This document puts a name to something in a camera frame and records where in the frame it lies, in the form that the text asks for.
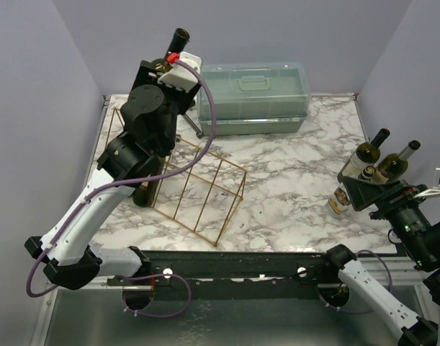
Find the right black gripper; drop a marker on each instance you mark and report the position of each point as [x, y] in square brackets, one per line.
[389, 197]

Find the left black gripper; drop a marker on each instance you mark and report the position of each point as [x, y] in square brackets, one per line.
[149, 75]

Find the green wine bottle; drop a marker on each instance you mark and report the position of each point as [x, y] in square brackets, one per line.
[144, 196]
[178, 42]
[366, 154]
[395, 165]

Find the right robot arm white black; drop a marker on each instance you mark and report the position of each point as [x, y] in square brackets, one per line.
[421, 242]

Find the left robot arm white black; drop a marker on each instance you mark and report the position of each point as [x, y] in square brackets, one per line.
[69, 258]

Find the clear glass liquor bottle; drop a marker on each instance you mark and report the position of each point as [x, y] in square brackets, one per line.
[339, 201]

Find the green plastic storage box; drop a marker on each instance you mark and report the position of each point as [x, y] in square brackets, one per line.
[258, 98]

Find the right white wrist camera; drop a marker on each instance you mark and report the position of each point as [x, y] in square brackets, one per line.
[435, 185]

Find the grey metal crank handle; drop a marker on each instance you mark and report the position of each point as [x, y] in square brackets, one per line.
[194, 127]

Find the gold wire wine rack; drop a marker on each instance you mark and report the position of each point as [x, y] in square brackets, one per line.
[204, 198]

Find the black metal base rail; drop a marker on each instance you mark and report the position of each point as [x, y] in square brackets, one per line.
[232, 275]

